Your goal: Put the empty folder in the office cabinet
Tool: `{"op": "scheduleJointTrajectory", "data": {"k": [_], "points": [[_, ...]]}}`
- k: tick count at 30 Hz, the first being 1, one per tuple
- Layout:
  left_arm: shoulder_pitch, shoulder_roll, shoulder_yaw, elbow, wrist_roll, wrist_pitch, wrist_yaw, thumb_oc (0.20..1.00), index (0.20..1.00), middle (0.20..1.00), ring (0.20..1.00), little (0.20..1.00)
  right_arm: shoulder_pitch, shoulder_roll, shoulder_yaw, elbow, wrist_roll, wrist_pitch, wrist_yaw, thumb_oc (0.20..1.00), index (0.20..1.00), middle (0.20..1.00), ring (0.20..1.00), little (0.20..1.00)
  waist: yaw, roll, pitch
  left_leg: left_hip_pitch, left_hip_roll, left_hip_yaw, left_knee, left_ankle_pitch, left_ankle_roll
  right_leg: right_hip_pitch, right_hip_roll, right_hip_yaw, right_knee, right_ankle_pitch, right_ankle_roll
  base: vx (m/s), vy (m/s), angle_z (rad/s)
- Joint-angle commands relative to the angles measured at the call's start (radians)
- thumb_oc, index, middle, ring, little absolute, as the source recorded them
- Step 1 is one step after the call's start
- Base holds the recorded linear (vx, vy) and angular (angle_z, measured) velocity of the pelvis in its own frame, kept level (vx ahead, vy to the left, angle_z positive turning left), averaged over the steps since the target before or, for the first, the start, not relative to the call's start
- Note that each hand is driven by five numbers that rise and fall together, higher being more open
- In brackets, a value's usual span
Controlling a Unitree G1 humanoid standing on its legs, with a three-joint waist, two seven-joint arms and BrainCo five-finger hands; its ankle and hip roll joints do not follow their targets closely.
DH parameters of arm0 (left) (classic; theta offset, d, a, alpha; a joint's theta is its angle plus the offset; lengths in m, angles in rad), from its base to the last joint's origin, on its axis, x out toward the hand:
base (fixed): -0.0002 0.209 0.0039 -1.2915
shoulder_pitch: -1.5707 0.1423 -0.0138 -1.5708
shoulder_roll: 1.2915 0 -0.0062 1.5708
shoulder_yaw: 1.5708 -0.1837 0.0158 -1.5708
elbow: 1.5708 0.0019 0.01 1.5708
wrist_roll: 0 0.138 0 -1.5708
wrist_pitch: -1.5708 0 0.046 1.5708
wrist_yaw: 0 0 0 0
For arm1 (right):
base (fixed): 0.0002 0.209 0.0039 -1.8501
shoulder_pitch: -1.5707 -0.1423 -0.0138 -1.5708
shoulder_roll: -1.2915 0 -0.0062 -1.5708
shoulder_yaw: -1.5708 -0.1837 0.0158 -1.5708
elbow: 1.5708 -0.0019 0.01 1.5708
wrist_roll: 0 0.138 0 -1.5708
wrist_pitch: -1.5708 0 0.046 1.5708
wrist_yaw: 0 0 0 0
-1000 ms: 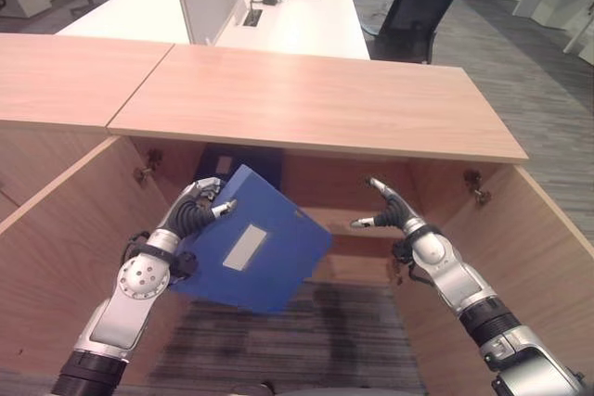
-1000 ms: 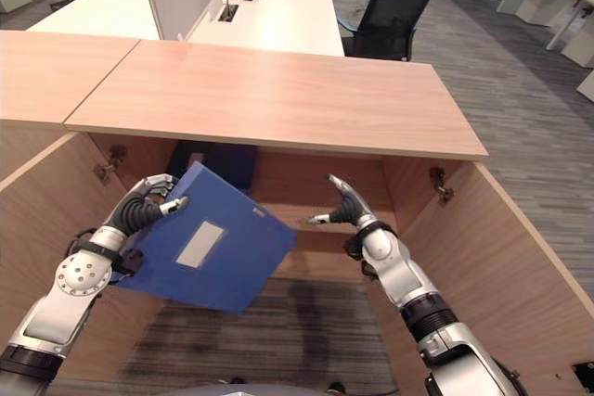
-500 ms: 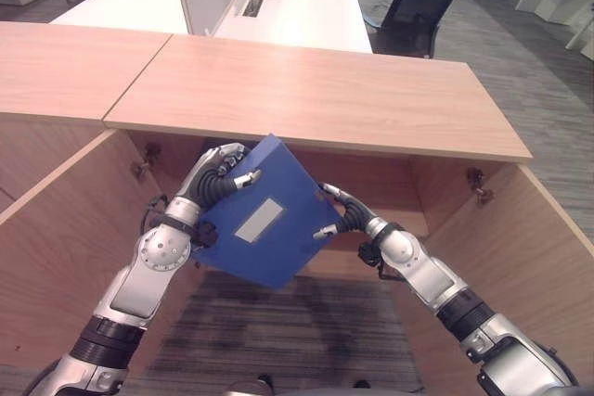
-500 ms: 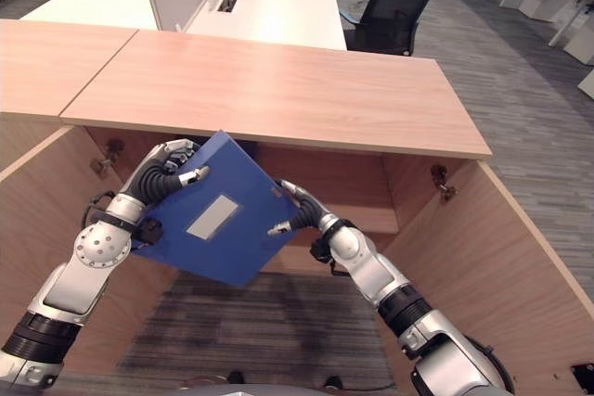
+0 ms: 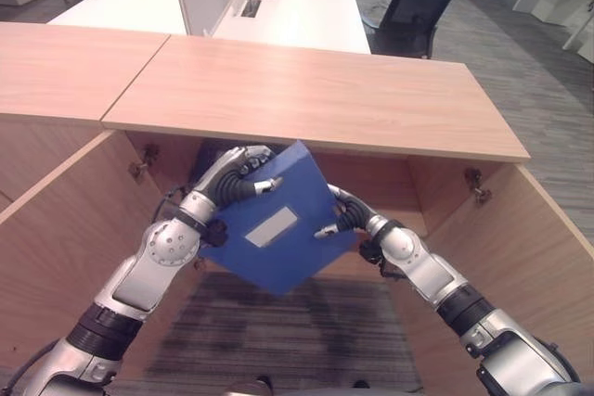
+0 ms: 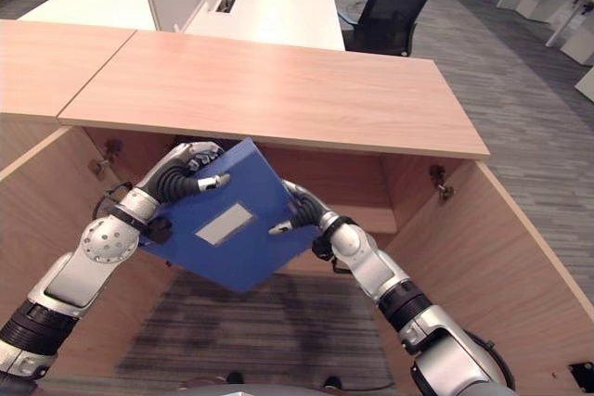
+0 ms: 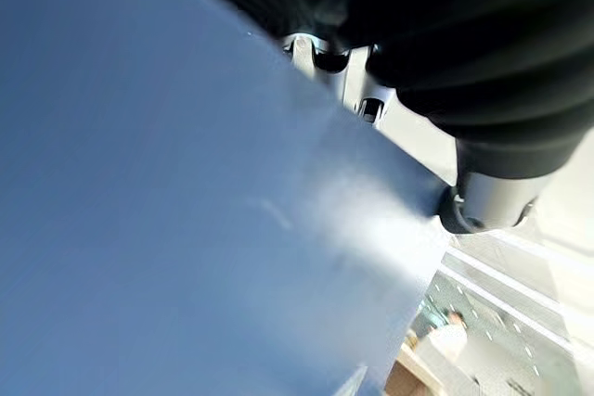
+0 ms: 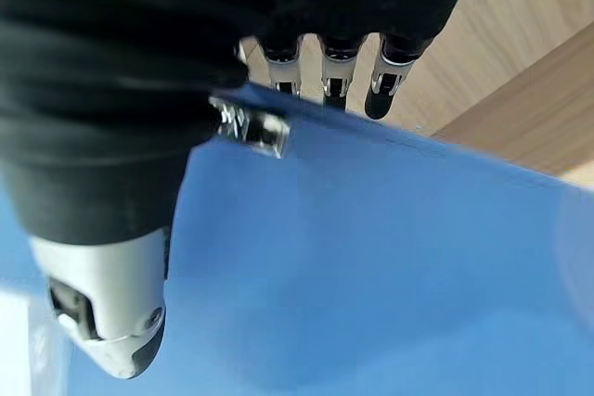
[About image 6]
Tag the wooden cabinet door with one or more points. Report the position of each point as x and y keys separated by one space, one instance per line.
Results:
x=492 y=275
x=60 y=229

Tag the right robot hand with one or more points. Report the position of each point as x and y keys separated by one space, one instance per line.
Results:
x=301 y=210

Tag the dark robot foot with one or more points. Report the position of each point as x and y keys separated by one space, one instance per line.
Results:
x=332 y=382
x=234 y=377

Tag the blue folder with label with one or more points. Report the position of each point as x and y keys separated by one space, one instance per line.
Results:
x=232 y=229

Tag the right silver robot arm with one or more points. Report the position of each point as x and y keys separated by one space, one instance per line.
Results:
x=408 y=308

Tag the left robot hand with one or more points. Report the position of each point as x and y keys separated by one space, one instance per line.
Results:
x=178 y=172

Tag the white office desk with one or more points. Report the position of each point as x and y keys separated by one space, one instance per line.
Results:
x=260 y=2

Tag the metal cabinet hinge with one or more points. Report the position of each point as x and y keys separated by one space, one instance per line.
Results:
x=104 y=157
x=441 y=182

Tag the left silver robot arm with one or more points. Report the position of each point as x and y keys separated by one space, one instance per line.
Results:
x=74 y=271

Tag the black mesh office chair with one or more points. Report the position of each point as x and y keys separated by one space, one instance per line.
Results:
x=390 y=11

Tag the black door latch plate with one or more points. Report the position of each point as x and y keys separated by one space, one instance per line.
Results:
x=581 y=372

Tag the wooden cabinet top panel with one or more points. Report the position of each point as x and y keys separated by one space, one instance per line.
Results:
x=51 y=67

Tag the wooden office cabinet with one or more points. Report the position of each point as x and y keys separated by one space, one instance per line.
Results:
x=287 y=90

